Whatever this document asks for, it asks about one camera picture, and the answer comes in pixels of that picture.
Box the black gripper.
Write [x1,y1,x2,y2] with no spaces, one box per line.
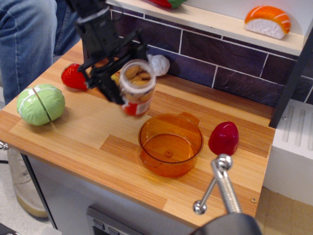
[75,7,148,105]

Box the clear almond jar red label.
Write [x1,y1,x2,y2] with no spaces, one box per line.
[119,59,156,116]

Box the orange transparent plastic pot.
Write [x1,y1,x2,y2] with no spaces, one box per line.
[138,112,204,178]

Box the toy ice cream cone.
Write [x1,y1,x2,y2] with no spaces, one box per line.
[147,54,170,77]

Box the dark shelf left support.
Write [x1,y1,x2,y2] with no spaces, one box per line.
[82,39,92,68]

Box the red toy strawberry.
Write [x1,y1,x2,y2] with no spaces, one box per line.
[61,63,88,90]

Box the red toy chili pepper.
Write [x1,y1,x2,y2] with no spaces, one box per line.
[150,0,186,9]

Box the light wooden shelf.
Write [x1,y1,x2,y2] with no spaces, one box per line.
[107,0,308,56]

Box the green toy cabbage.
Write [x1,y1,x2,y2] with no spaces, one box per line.
[17,84,66,126]

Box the person in blue jeans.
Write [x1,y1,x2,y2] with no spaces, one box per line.
[0,0,80,104]

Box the dark red toy egg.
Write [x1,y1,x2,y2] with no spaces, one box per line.
[208,121,239,156]

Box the small metal knob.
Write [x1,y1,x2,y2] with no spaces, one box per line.
[0,141,10,151]

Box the grey cabinet with control panel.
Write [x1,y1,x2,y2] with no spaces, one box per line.
[22,155,196,235]

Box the toy salmon sushi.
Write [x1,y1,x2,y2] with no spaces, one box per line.
[245,5,291,39]

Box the beige shoe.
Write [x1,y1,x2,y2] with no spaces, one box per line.
[7,149,47,218]

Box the white ribbed appliance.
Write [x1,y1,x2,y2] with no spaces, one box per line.
[263,99,313,205]

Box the dark shelf side post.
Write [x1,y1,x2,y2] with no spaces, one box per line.
[268,21,313,128]

